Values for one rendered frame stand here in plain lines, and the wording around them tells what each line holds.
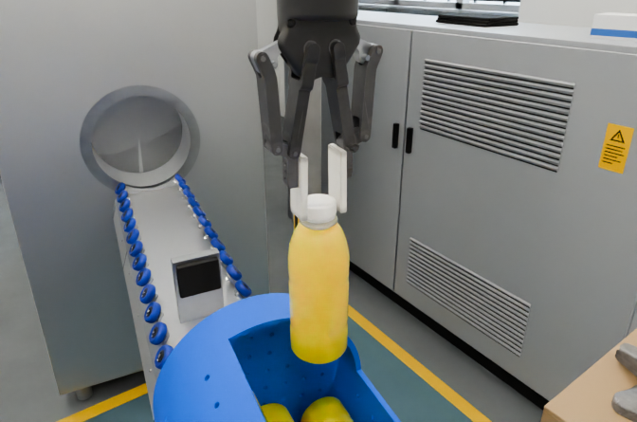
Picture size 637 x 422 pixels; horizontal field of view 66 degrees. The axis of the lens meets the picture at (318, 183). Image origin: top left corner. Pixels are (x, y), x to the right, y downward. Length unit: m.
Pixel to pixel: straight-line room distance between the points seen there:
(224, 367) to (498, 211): 1.59
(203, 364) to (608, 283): 1.51
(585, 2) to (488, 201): 1.24
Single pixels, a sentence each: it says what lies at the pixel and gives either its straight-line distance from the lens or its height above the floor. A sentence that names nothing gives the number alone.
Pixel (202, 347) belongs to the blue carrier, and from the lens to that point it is 0.64.
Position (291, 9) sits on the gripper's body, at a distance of 0.45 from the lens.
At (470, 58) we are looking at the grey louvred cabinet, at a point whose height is 1.35.
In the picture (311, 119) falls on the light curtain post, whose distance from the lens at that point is 1.20.
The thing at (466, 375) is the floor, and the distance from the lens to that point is 2.43.
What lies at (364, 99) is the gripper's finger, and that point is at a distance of 0.50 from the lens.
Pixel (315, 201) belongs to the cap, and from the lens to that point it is 0.52.
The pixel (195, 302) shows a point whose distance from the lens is 1.14.
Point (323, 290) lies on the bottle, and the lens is 0.54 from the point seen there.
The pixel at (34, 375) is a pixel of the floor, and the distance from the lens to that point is 2.66.
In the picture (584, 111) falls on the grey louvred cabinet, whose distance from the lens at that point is 1.78.
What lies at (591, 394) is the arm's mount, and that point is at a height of 1.10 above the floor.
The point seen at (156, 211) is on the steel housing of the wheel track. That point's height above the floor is 0.93.
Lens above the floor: 1.63
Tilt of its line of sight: 23 degrees down
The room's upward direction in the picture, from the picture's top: straight up
